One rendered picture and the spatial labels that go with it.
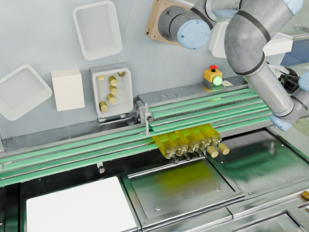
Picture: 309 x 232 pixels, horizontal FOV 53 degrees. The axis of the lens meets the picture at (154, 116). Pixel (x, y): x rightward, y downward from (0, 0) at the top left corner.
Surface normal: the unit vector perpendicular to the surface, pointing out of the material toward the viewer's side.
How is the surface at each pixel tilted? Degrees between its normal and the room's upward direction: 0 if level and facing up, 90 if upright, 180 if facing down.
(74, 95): 0
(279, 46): 0
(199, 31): 8
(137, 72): 0
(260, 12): 49
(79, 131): 90
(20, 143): 90
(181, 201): 91
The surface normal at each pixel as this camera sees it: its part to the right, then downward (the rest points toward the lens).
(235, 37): -0.72, 0.22
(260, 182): -0.04, -0.87
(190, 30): 0.24, 0.55
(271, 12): -0.01, 0.17
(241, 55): -0.33, 0.65
